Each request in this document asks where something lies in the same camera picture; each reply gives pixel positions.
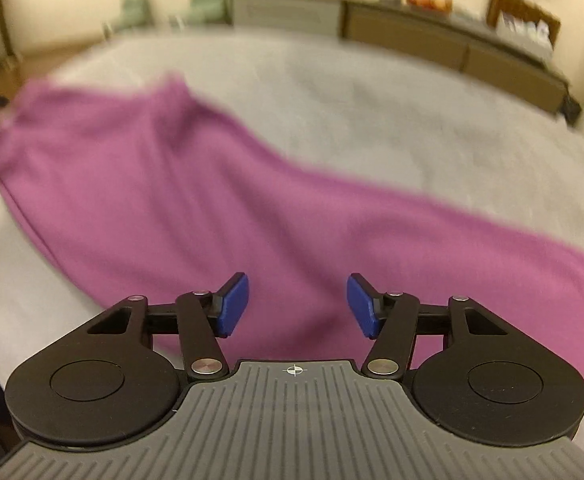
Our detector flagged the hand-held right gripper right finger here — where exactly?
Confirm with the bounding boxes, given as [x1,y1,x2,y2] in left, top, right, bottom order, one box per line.
[347,272,510,380]

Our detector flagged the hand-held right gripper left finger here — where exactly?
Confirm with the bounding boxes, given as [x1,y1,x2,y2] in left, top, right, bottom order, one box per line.
[87,272,249,380]

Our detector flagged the purple pants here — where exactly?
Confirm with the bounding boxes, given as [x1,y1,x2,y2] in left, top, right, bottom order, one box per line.
[0,72,584,393]

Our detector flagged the small green chair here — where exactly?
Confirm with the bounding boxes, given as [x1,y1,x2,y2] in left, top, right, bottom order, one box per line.
[189,0,230,23]
[122,0,153,28]

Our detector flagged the grey brown sideboard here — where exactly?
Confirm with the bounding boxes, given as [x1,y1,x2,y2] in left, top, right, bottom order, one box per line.
[229,0,570,113]

